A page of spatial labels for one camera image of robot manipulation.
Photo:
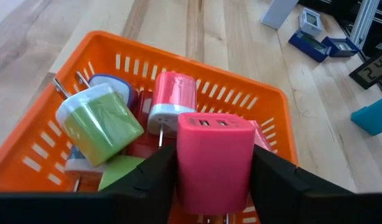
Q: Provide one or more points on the teal rectangular box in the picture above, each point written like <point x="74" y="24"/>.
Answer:
<point x="373" y="116"/>

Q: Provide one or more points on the small black digital clock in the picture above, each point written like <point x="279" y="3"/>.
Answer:
<point x="373" y="70"/>

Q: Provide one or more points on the white digital clock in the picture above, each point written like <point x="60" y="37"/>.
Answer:
<point x="310" y="21"/>

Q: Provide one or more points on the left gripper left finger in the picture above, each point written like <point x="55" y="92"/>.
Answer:
<point x="144" y="193"/>

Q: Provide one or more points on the dark blue white charger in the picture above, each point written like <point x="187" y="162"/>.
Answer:
<point x="116" y="87"/>

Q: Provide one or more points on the white rectangular box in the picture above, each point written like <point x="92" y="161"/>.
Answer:
<point x="278" y="12"/>

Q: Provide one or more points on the pink dual USB charger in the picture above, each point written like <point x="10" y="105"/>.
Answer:
<point x="216" y="161"/>

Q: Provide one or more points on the green white wall charger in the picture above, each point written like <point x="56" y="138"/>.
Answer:
<point x="100" y="127"/>
<point x="119" y="169"/>

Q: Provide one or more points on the orange plastic basket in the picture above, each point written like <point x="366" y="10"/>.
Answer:
<point x="29" y="137"/>

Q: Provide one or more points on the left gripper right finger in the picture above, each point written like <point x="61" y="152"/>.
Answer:
<point x="278" y="193"/>

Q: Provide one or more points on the silver aluminium extrusion bar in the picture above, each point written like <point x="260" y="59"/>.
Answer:
<point x="363" y="21"/>

